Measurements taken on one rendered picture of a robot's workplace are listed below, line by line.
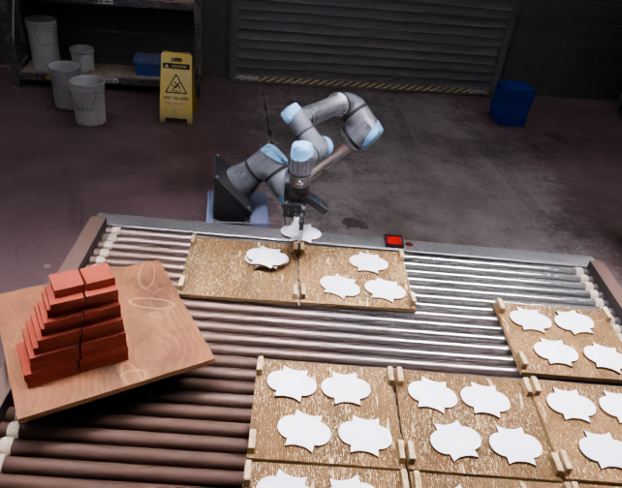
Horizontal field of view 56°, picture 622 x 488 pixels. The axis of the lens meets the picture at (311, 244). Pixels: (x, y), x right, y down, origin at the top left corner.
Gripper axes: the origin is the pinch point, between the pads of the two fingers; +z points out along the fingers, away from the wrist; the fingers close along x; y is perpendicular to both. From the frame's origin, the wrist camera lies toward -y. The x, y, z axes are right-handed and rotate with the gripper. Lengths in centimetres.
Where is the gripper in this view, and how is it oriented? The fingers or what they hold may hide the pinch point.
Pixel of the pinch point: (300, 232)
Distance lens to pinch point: 217.5
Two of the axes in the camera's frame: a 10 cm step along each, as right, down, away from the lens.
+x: 0.1, 5.6, -8.3
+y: -10.0, -0.7, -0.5
